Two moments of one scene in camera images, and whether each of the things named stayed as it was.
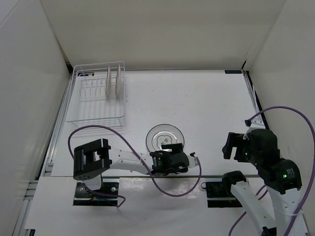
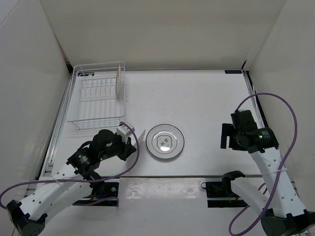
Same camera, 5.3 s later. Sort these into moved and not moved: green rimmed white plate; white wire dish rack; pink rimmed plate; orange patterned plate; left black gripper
Moved: left black gripper; orange patterned plate
Not moved: pink rimmed plate; white wire dish rack; green rimmed white plate
